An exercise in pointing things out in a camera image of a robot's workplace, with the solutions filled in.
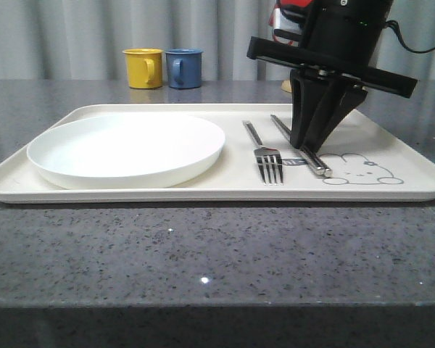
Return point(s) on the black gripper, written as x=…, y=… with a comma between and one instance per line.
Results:
x=319, y=105

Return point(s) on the silver fork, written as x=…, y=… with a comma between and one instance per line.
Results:
x=269, y=162

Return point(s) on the white round plate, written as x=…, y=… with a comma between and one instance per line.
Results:
x=126, y=150

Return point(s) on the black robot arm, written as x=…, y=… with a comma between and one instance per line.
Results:
x=346, y=30

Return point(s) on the wooden mug tree stand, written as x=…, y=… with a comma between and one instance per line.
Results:
x=286, y=86

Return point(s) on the cream rabbit serving tray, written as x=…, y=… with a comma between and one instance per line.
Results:
x=366, y=163

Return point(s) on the red enamel mug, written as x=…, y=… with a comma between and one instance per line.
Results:
x=287, y=20

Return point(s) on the blue enamel mug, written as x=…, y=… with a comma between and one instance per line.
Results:
x=184, y=68

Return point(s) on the yellow enamel mug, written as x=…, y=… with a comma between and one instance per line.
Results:
x=144, y=67

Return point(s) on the grey curtain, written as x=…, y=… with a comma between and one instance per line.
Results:
x=85, y=40

